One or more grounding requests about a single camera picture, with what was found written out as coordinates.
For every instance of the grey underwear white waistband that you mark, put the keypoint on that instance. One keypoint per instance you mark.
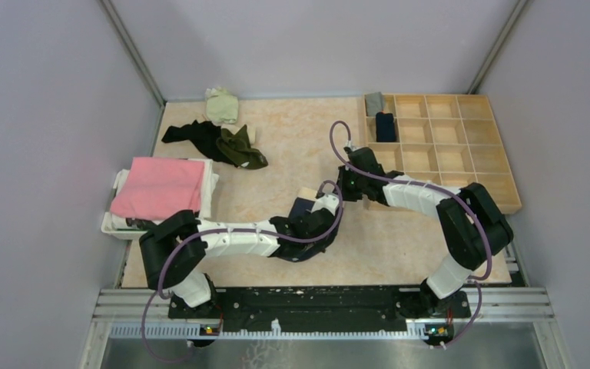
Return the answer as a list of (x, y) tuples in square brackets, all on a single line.
[(374, 103)]

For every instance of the navy underwear cream waistband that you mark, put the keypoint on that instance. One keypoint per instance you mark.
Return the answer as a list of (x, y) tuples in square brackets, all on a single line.
[(302, 203)]

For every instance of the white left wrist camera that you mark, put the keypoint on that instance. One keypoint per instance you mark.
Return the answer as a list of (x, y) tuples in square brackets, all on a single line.
[(329, 202)]

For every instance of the white perforated plastic basket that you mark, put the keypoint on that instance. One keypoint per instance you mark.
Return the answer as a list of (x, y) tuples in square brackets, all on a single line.
[(117, 227)]

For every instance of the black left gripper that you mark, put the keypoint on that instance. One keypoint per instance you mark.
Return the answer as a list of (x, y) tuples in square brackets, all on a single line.
[(319, 246)]

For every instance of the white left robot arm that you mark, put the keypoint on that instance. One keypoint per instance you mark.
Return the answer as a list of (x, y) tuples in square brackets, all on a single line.
[(172, 249)]

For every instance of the black underwear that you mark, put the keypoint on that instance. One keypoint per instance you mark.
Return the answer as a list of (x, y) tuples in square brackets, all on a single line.
[(203, 135)]

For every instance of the white folded cloth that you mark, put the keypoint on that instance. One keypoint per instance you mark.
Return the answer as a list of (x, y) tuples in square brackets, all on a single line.
[(153, 189)]

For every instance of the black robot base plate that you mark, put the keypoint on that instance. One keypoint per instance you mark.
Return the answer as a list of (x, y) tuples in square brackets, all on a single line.
[(323, 309)]

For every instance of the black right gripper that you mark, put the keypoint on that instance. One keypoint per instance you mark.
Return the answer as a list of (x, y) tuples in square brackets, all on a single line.
[(345, 171)]

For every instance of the wooden compartment tray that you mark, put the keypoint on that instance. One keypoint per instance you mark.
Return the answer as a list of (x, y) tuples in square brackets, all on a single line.
[(450, 140)]

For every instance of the navy orange underwear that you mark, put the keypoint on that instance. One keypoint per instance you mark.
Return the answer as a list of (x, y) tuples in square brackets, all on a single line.
[(385, 127)]

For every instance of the dark green underwear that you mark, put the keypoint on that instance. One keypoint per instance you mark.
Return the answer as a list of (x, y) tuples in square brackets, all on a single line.
[(240, 152)]

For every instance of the light green underwear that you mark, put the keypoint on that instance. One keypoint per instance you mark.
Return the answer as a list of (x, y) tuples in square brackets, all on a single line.
[(222, 107)]

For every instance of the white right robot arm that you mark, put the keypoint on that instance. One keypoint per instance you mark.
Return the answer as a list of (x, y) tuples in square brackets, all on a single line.
[(474, 228)]

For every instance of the pink folded cloth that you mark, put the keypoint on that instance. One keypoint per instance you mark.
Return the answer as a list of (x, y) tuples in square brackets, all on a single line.
[(157, 188)]

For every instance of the aluminium frame rail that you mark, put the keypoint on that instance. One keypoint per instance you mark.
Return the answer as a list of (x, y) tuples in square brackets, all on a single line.
[(510, 327)]

